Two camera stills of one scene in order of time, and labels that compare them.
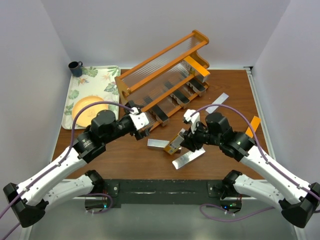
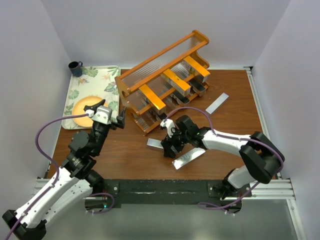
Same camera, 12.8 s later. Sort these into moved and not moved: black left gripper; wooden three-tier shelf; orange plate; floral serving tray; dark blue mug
Moved: black left gripper
Not moved: orange plate; dark blue mug; floral serving tray; wooden three-tier shelf
